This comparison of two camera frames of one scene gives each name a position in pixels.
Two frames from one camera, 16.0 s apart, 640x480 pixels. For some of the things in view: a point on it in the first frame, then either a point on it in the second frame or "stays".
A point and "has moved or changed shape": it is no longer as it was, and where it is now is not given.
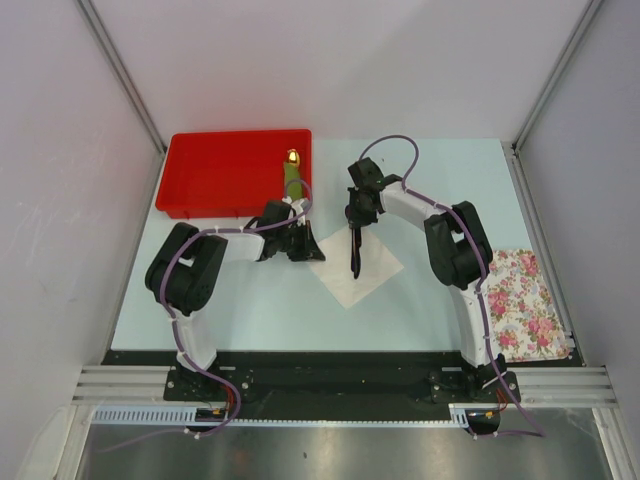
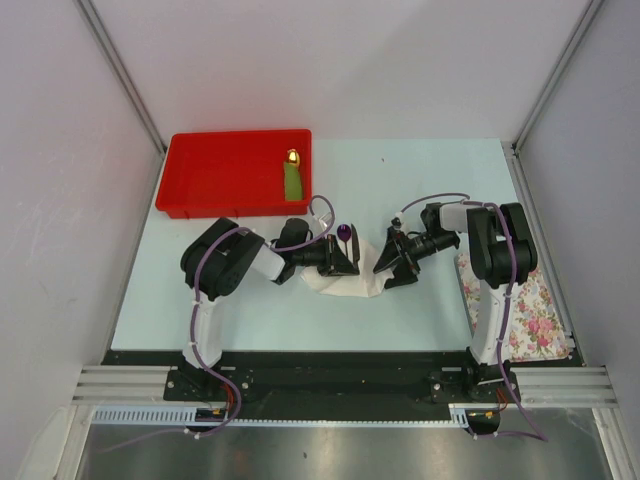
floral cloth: x=527 y=324 stays
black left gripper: x=309 y=249 to x=335 y=263
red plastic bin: x=208 y=174 stays
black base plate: x=403 y=386 stays
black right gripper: x=354 y=218 to x=406 y=272
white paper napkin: x=377 y=265 has moved or changed shape
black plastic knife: x=357 y=242 stays
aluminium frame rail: x=121 y=385 stays
